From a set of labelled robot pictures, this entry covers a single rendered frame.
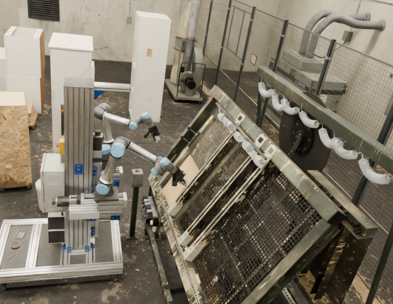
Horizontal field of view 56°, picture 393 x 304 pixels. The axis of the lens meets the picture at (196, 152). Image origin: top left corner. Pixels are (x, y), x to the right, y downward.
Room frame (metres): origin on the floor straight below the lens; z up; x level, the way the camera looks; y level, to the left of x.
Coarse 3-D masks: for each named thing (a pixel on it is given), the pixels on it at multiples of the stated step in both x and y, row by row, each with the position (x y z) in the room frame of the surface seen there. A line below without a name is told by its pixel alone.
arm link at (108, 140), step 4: (100, 104) 3.51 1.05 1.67; (104, 104) 3.53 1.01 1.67; (104, 108) 3.47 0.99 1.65; (108, 108) 3.54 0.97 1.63; (108, 112) 3.53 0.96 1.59; (104, 120) 3.48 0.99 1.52; (104, 124) 3.48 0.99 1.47; (108, 124) 3.50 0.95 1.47; (104, 128) 3.47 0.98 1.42; (108, 128) 3.49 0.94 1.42; (104, 132) 3.47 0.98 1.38; (108, 132) 3.49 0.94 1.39; (104, 136) 3.48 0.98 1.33; (108, 136) 3.48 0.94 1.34; (104, 140) 3.49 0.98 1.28; (108, 140) 3.47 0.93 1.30; (112, 140) 3.50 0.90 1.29; (108, 144) 3.46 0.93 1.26; (112, 144) 3.48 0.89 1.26
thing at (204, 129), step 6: (210, 120) 3.57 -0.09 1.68; (204, 126) 3.57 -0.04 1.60; (204, 132) 3.56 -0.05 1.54; (198, 138) 3.54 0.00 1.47; (192, 144) 3.52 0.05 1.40; (186, 150) 3.50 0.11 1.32; (180, 156) 3.50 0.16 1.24; (174, 162) 3.50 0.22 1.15; (180, 162) 3.48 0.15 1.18; (168, 174) 3.44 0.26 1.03; (162, 180) 3.42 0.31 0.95
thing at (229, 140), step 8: (224, 120) 3.08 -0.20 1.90; (232, 136) 3.08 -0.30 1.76; (224, 144) 3.07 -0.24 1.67; (232, 144) 3.09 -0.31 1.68; (216, 152) 3.08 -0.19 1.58; (224, 152) 3.06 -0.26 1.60; (208, 160) 3.06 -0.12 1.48; (216, 160) 3.04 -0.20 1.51; (208, 168) 3.02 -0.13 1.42; (200, 176) 2.99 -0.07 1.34; (192, 184) 2.97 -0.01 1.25; (200, 184) 3.00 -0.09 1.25; (184, 192) 2.96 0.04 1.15; (192, 192) 2.97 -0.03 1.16; (176, 200) 2.97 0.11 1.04; (184, 200) 2.95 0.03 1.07; (176, 208) 2.92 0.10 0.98
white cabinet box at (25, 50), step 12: (12, 36) 6.43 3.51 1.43; (24, 36) 7.20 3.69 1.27; (36, 36) 6.68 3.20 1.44; (12, 48) 6.43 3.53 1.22; (24, 48) 6.49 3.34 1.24; (36, 48) 6.56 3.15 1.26; (12, 60) 6.43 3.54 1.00; (24, 60) 6.49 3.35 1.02; (36, 60) 6.56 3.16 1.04; (12, 72) 6.42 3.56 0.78; (24, 72) 6.49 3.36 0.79; (36, 72) 6.55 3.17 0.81
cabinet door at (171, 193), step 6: (186, 162) 3.38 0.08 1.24; (192, 162) 3.31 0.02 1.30; (180, 168) 3.38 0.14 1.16; (186, 168) 3.31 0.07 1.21; (192, 168) 3.23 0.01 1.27; (186, 174) 3.24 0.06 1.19; (192, 174) 3.17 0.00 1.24; (168, 186) 3.31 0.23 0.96; (174, 186) 3.24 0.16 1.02; (180, 186) 3.17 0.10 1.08; (168, 192) 3.23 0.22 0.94; (174, 192) 3.16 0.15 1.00; (180, 192) 3.09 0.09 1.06; (168, 198) 3.16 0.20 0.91; (174, 198) 3.09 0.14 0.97; (168, 204) 3.09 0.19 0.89
